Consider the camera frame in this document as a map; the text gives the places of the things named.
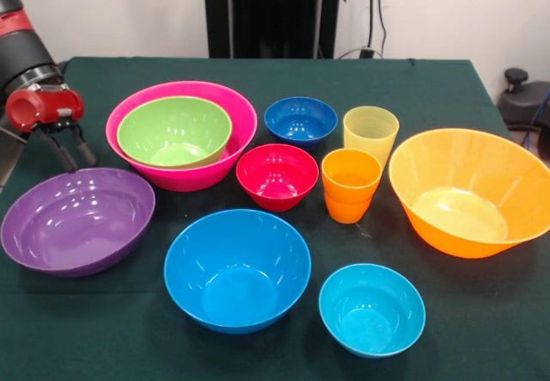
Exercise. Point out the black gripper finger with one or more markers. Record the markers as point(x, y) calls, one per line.
point(60, 151)
point(85, 146)

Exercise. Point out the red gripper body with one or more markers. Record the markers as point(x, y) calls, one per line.
point(43, 108)

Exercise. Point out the purple plastic bowl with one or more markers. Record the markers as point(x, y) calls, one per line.
point(77, 226)

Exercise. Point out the green plastic bowl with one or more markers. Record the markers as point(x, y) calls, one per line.
point(172, 127)

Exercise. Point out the large pink plastic bowl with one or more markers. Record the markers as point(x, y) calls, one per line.
point(241, 116)

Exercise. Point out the small red plastic bowl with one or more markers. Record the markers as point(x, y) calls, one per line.
point(277, 179)

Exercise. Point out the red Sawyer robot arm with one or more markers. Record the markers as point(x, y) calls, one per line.
point(21, 50)

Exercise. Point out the medium blue plastic bowl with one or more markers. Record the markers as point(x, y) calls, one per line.
point(236, 269)

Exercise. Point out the small dark blue bowl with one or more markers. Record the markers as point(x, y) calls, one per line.
point(301, 123)

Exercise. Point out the orange plastic cup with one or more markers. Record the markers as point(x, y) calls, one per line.
point(348, 213)
point(350, 179)

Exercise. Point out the yellow plastic cup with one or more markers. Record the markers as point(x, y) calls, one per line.
point(371, 133)

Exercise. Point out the small light blue bowl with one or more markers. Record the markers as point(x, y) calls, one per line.
point(371, 312)

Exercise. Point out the dark green tablecloth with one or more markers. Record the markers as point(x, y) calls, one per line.
point(451, 97)

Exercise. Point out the large orange plastic bowl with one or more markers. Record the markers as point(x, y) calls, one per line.
point(464, 174)

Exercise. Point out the black pedestal leg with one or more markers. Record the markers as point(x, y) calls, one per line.
point(522, 101)

